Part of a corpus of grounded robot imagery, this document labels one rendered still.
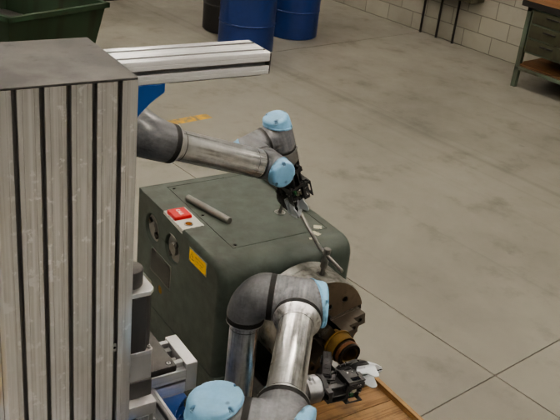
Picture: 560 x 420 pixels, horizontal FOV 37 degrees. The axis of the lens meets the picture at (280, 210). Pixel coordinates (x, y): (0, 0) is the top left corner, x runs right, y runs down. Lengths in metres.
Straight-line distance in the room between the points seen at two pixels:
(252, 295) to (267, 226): 0.65
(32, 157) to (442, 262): 4.05
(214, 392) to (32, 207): 0.54
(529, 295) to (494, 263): 0.37
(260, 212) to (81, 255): 1.25
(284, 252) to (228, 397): 0.90
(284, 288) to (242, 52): 0.64
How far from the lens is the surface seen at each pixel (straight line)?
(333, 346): 2.44
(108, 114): 1.49
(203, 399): 1.75
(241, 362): 2.18
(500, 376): 4.42
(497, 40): 10.04
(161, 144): 1.96
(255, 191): 2.90
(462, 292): 5.02
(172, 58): 1.60
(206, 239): 2.57
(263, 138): 2.27
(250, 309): 2.06
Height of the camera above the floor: 2.50
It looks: 26 degrees down
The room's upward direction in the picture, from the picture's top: 7 degrees clockwise
